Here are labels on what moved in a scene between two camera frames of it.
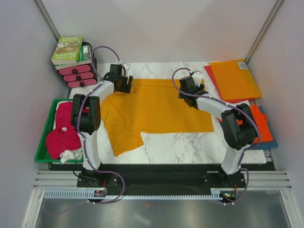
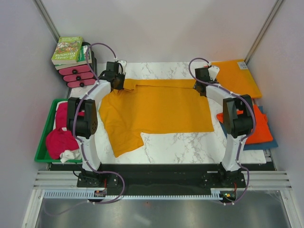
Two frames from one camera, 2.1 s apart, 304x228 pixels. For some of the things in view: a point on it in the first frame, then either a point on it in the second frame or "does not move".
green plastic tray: [42, 154] does not move
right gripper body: [181, 95] → [195, 86]
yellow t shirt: [153, 106] does not move
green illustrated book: [67, 50] does not move
